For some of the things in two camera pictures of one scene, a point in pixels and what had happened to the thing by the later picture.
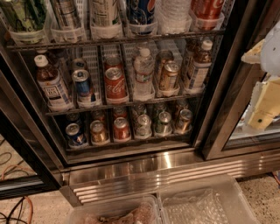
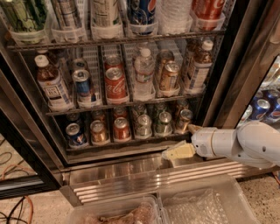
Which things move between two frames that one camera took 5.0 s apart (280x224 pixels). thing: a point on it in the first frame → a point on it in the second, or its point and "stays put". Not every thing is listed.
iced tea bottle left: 52,85 stays put
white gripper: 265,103 → 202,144
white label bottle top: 105,13 stays put
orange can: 185,121 stays put
